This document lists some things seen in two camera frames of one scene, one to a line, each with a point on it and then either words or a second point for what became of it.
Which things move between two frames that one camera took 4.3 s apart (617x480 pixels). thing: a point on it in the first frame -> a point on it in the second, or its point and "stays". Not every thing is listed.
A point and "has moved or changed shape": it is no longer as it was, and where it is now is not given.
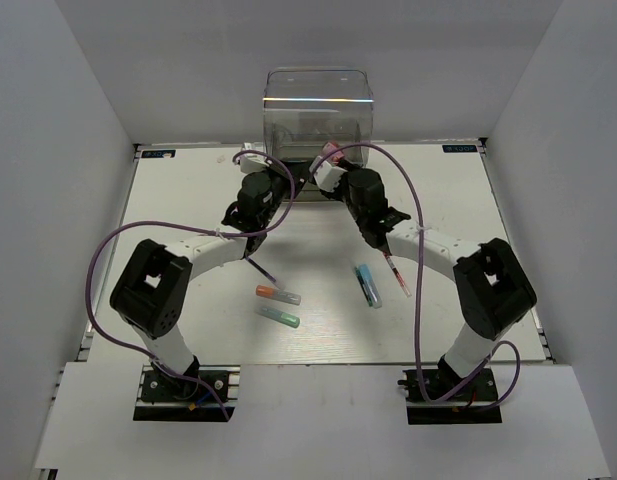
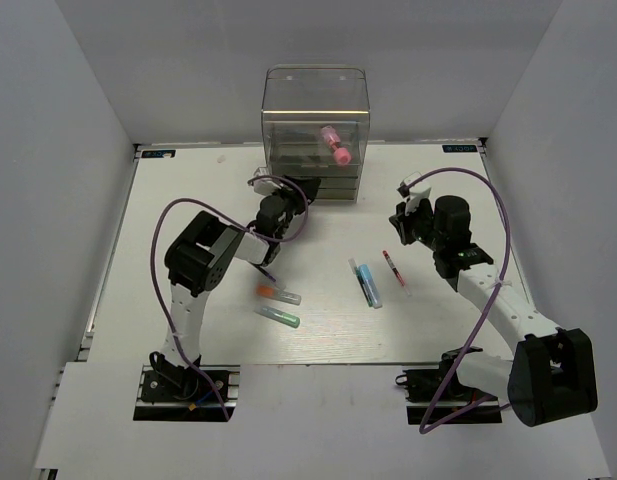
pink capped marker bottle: (329, 147) has moved or changed shape
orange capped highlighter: (271, 292) stays
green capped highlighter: (291, 320) stays
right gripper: (337, 194) -> (403, 221)
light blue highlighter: (370, 285) stays
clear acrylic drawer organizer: (306, 108) stays
